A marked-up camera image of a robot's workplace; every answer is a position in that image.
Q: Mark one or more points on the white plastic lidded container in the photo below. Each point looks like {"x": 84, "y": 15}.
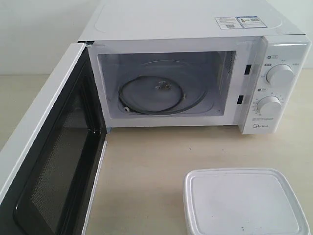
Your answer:
{"x": 241, "y": 201}

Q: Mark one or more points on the white microwave door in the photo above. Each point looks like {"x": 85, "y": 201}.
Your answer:
{"x": 50, "y": 164}

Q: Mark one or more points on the white microwave oven body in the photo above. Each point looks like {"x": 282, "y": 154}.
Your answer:
{"x": 124, "y": 34}

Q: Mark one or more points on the glass turntable plate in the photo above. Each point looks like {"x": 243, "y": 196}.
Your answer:
{"x": 164, "y": 87}

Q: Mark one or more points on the lower white control knob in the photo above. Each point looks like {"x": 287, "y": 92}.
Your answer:
{"x": 269, "y": 106}

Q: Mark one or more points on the white control knob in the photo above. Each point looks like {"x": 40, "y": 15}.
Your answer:
{"x": 269, "y": 106}
{"x": 279, "y": 75}

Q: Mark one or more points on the upper white control knob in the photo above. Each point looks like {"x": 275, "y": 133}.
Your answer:
{"x": 279, "y": 75}

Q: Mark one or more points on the blue white warning sticker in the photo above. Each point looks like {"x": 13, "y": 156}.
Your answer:
{"x": 240, "y": 22}

